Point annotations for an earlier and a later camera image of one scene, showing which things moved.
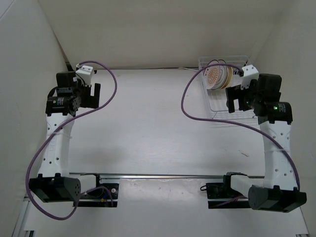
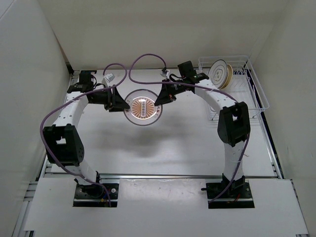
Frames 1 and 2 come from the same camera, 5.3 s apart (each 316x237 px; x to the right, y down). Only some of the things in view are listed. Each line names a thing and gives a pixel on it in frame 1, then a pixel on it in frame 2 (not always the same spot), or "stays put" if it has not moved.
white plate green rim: (223, 70) stays put
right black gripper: (236, 92) → (166, 95)
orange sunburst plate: (211, 75) → (142, 111)
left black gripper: (92, 101) → (115, 102)
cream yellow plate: (229, 77) stays put
